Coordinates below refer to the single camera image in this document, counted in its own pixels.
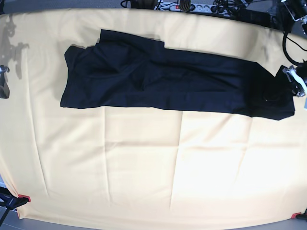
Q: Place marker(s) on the dark navy T-shirt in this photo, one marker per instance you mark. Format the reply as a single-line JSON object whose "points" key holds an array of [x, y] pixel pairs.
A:
{"points": [[125, 70]]}

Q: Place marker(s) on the yellow table cloth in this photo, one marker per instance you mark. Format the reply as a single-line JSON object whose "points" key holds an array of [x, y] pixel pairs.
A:
{"points": [[107, 167]]}

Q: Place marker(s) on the left red black clamp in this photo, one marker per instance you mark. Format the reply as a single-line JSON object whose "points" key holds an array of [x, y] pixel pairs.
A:
{"points": [[11, 202]]}

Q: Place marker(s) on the red black clamp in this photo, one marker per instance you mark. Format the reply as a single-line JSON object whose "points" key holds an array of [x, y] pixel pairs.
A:
{"points": [[300, 216], [11, 202]]}

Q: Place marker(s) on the white power strip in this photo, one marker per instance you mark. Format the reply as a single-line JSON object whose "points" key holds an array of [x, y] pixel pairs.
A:
{"points": [[192, 8]]}

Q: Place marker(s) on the black box on floor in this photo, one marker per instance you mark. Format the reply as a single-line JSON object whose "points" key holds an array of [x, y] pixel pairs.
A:
{"points": [[254, 17]]}

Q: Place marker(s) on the right red black clamp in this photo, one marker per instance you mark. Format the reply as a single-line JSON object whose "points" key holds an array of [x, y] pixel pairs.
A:
{"points": [[300, 216]]}

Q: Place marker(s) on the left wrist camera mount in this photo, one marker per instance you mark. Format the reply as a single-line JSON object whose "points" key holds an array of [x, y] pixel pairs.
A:
{"points": [[298, 79]]}

